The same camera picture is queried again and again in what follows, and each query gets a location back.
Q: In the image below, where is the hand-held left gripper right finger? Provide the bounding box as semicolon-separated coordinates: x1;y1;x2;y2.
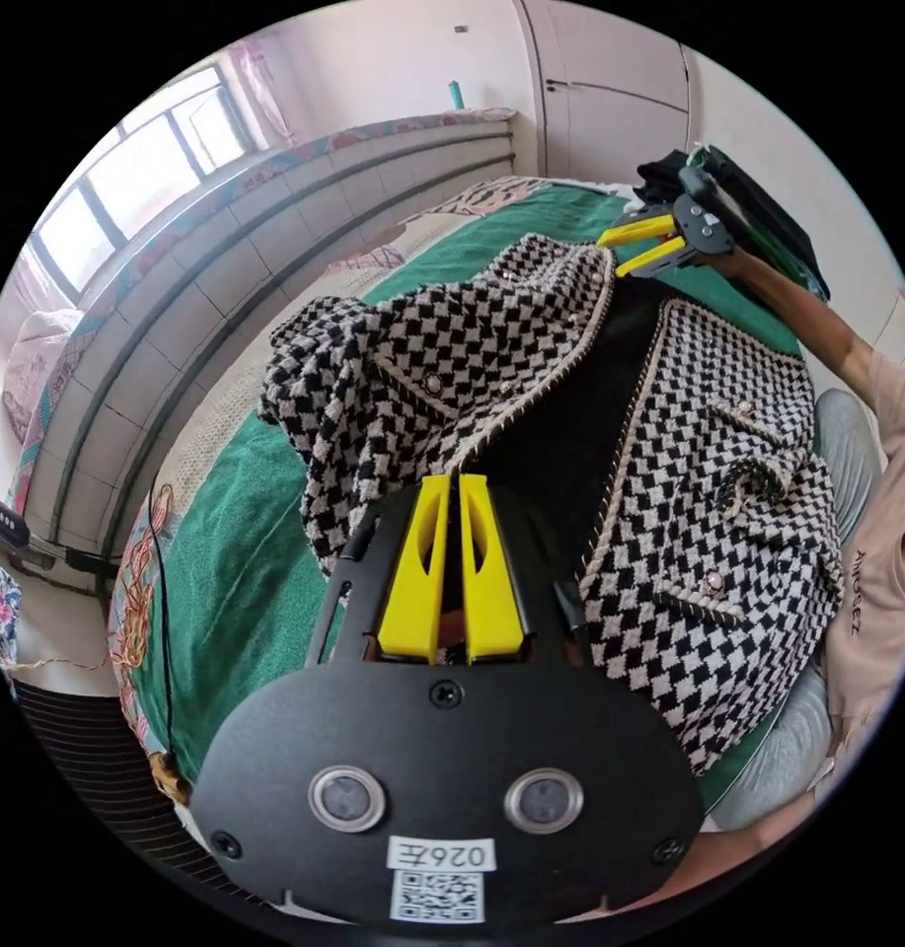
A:
460;474;525;663

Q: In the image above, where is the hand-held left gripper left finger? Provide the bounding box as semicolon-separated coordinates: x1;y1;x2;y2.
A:
377;475;451;661

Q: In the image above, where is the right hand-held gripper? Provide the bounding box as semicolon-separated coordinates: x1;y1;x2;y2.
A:
596;185;737;281

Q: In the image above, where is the black and white checkered jacket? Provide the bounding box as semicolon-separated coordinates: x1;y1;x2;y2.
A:
259;232;847;778

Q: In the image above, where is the person's right forearm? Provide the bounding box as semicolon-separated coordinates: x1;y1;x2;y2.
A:
747;259;879;388

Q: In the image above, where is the person's right hand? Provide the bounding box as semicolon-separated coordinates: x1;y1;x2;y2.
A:
707;250;766;288

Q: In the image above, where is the pile of clothes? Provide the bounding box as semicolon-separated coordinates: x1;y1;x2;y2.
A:
634;145;832;303

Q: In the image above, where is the person's body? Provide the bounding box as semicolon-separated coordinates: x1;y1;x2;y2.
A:
707;345;905;841

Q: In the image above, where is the pink curtain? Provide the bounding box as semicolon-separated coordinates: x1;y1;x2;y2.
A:
226;37;299;153

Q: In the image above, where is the window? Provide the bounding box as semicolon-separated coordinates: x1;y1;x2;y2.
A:
24;62;255;297

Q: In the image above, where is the thin black cable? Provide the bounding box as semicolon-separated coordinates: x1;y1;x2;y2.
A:
146;466;178;764

